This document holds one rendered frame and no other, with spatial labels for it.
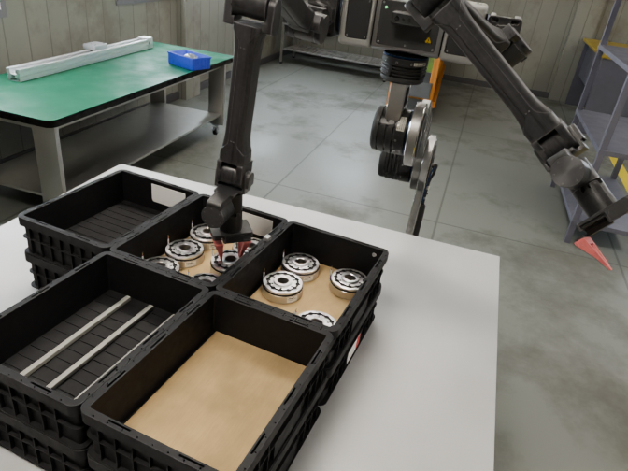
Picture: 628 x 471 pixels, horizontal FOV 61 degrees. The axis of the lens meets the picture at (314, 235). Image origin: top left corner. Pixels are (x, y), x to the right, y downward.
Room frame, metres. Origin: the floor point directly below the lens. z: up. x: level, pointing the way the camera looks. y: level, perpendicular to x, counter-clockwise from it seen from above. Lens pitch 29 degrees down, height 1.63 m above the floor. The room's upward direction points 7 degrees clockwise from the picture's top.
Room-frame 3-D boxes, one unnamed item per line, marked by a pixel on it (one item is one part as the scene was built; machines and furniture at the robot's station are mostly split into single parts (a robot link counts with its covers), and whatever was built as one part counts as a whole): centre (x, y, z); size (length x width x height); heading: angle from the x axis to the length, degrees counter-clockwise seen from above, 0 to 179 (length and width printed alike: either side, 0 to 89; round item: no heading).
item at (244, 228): (1.18, 0.21, 0.99); 0.10 x 0.07 x 0.07; 115
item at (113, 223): (1.31, 0.56, 0.87); 0.40 x 0.30 x 0.11; 160
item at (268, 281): (1.13, 0.06, 0.86); 0.10 x 0.10 x 0.01
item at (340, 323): (1.10, 0.00, 0.92); 0.40 x 0.30 x 0.02; 160
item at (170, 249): (1.23, 0.35, 0.86); 0.10 x 0.10 x 0.01
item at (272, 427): (0.73, 0.14, 0.92); 0.40 x 0.30 x 0.02; 160
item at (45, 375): (0.83, 0.42, 0.87); 0.40 x 0.30 x 0.11; 160
